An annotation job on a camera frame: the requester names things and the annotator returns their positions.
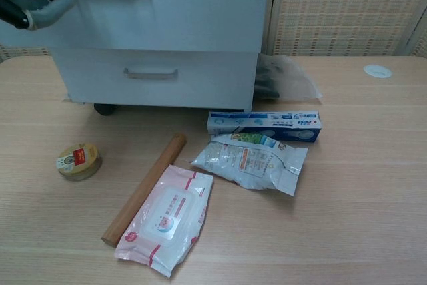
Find white drawer of medium height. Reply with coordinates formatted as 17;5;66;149
0;0;276;55

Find low white drawer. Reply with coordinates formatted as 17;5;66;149
49;47;260;109

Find white cabinet body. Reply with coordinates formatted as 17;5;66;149
49;0;280;113

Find woven bamboo partition screen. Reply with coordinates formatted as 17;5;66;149
0;45;51;63
268;0;420;57
412;0;427;57

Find black caster wheel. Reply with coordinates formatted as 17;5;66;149
93;103;119;117

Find round gold tin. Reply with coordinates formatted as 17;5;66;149
55;143;103;182

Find wooden rolling pin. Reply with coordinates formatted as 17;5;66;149
101;133;187;245

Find blue white toothpaste box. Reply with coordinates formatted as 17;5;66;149
206;110;324;144

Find pink white wet wipes pack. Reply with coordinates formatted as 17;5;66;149
114;164;215;278

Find clear plastic bag black contents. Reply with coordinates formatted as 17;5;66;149
255;53;324;101

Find crumpled white snack bag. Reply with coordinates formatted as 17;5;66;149
190;133;309;197

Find round white cable grommet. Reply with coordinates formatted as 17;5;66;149
362;63;392;79

